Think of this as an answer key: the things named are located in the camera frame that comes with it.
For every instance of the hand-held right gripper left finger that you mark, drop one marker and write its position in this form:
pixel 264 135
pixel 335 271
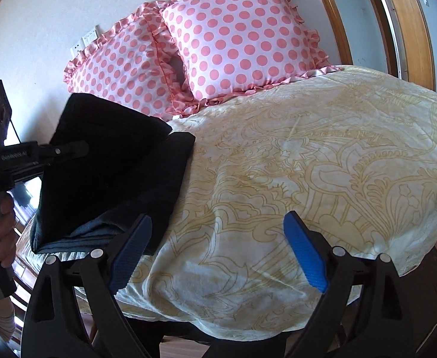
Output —
pixel 130 254

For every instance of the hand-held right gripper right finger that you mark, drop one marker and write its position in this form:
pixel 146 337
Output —
pixel 306 254

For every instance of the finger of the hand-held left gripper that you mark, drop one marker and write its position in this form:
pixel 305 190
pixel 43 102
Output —
pixel 65 150

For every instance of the black pants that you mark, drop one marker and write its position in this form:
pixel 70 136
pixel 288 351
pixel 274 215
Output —
pixel 102 179

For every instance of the person's left hand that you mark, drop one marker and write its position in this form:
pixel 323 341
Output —
pixel 5 231

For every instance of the yellow patterned blanket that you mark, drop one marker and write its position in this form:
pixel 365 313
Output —
pixel 296 179

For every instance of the pink polka dot pillow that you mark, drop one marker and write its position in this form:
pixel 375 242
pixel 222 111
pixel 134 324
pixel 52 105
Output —
pixel 121 71
pixel 240 33

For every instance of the wooden chair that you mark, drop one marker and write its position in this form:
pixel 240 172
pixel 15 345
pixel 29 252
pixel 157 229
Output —
pixel 21 279

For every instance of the wooden door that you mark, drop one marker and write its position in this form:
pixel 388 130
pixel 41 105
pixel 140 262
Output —
pixel 416 26

